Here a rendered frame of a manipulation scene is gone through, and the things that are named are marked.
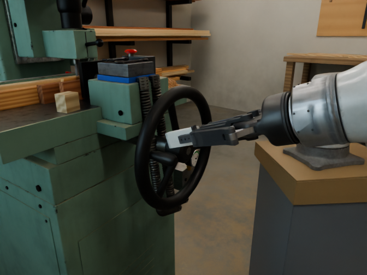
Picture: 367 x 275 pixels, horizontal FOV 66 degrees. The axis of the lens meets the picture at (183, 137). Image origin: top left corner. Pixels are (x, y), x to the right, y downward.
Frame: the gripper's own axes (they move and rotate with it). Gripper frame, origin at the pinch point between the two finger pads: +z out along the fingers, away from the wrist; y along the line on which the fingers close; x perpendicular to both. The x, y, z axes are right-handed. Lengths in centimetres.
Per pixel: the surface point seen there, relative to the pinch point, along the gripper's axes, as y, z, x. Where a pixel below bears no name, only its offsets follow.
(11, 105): 9.8, 37.1, -16.3
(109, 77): -3.6, 18.0, -15.9
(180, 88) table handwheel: -8.7, 3.8, -8.8
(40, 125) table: 12.5, 23.0, -9.7
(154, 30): -233, 176, -87
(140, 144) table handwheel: 3.9, 7.3, -0.8
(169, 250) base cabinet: -28, 44, 47
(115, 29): -178, 183, -90
